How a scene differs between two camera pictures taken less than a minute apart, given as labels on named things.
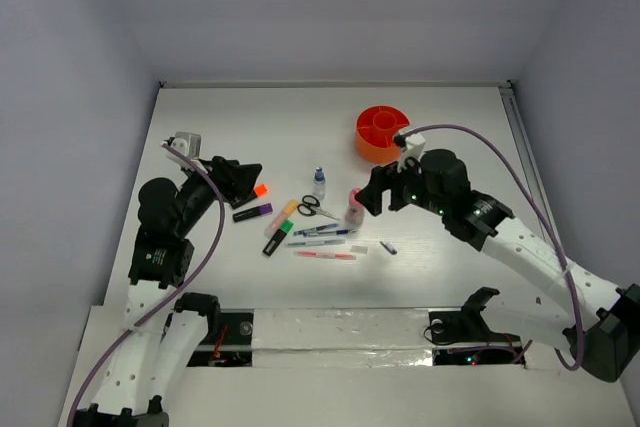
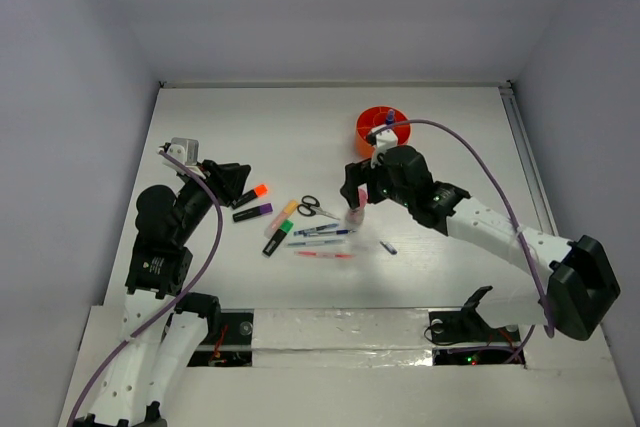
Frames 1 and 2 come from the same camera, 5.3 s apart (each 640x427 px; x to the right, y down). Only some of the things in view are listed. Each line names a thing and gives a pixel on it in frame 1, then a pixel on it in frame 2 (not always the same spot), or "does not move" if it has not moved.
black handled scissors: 311,206 does not move
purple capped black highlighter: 253,212 does not move
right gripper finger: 371,196 → 354,175
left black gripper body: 220,177 does not move
